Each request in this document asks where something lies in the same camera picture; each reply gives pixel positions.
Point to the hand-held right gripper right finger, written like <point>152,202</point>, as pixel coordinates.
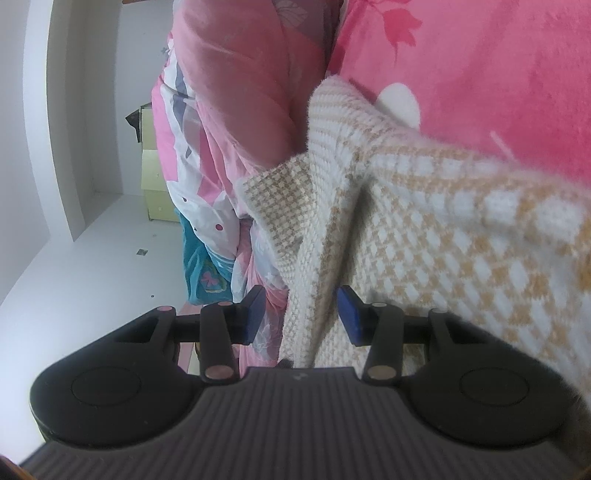
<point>349,318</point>

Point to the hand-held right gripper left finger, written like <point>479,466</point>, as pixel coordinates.
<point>254,316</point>

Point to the beige white checked coat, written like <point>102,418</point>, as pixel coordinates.
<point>438,230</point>

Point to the teal patterned blanket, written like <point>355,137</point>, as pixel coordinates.
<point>203,267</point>

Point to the yellow green wardrobe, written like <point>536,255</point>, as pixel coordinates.
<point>152,184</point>

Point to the pink floral duvet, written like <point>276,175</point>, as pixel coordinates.
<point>240,92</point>

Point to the pink flower bed blanket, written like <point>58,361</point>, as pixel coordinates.
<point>508,69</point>

